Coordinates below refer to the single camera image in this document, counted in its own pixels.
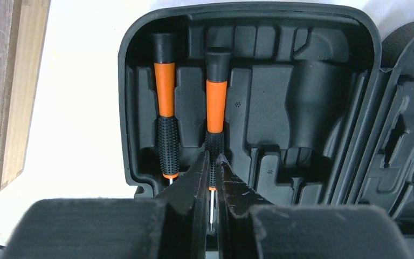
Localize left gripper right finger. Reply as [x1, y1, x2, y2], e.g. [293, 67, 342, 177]
[216, 155, 411, 258]

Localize black plastic tool case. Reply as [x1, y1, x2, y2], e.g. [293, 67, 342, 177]
[118, 2, 414, 238]

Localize wooden chessboard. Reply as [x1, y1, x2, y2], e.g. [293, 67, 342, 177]
[0, 1, 50, 191]

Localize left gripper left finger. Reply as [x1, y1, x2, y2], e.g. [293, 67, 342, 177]
[3, 152, 210, 258]

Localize small orange bit driver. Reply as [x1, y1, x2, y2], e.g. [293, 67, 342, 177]
[151, 32, 180, 185]

